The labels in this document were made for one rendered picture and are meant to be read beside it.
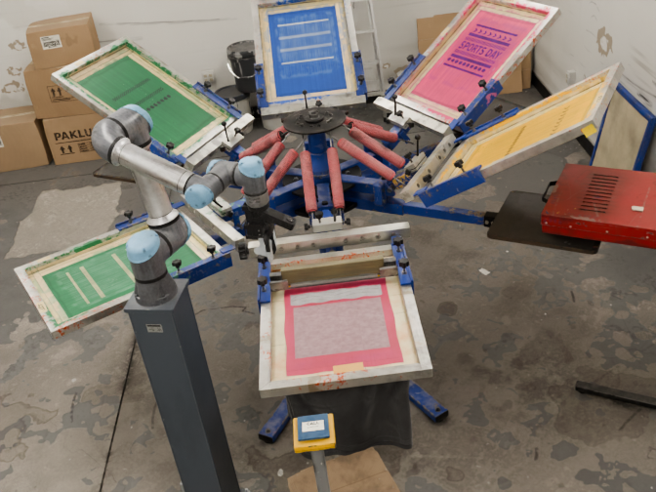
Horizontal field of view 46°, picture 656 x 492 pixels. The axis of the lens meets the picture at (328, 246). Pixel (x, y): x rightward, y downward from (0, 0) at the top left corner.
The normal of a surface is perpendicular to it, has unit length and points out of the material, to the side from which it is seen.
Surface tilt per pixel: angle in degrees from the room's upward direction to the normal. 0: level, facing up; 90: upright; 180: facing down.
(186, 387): 90
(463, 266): 0
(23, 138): 90
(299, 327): 0
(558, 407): 0
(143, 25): 90
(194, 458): 90
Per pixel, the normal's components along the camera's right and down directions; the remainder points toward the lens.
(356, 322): -0.11, -0.84
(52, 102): -0.01, 0.55
